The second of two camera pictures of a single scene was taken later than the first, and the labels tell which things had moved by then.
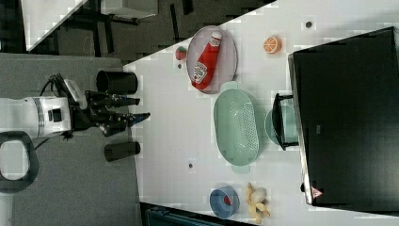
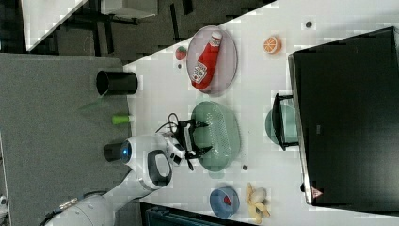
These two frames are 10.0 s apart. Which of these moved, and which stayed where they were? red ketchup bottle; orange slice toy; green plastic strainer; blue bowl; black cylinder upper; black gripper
Moved: black gripper; green plastic strainer
Stayed: orange slice toy; blue bowl; black cylinder upper; red ketchup bottle
